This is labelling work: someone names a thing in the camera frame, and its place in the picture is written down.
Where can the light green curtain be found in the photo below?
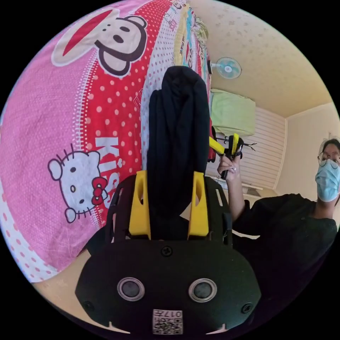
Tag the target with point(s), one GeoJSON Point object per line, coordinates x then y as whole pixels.
{"type": "Point", "coordinates": [233, 113]}

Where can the person's body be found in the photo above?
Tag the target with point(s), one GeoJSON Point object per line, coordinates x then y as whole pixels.
{"type": "Point", "coordinates": [289, 239]}

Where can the wall fan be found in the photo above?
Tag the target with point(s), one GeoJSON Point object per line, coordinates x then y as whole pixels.
{"type": "Point", "coordinates": [228, 68]}

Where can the person's right hand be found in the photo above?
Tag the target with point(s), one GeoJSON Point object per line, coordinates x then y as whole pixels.
{"type": "Point", "coordinates": [228, 166]}

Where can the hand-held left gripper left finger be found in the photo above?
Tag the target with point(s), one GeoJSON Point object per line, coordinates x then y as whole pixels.
{"type": "Point", "coordinates": [138, 212]}

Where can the bed with pink cartoon sheet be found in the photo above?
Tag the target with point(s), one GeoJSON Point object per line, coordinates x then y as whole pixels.
{"type": "Point", "coordinates": [53, 127]}

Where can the person's right forearm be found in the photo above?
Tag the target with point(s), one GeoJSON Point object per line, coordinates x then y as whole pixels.
{"type": "Point", "coordinates": [237, 196]}

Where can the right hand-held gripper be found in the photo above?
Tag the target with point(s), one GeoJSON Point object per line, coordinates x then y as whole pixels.
{"type": "Point", "coordinates": [240, 150]}

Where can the black long pants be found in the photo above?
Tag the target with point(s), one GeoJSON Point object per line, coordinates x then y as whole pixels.
{"type": "Point", "coordinates": [178, 127]}

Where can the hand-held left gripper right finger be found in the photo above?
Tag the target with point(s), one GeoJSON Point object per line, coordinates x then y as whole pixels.
{"type": "Point", "coordinates": [198, 215]}

